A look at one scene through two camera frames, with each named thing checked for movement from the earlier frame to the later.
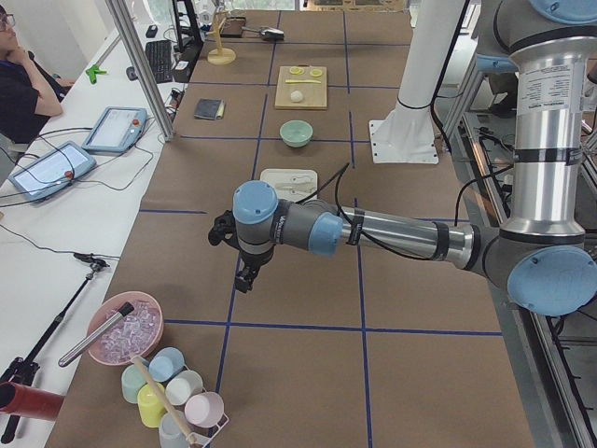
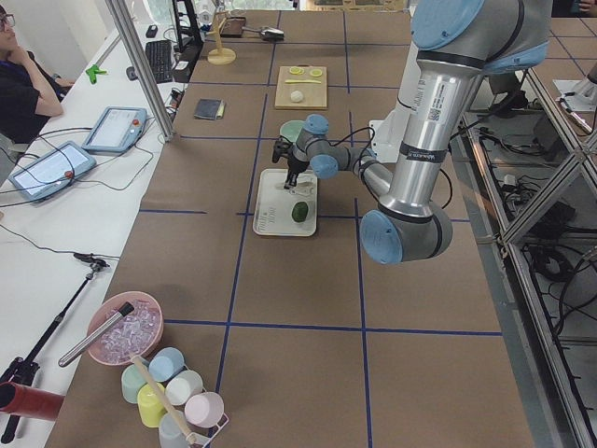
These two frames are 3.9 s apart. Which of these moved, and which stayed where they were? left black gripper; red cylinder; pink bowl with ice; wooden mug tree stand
Moved: left black gripper
Stayed: pink bowl with ice; wooden mug tree stand; red cylinder
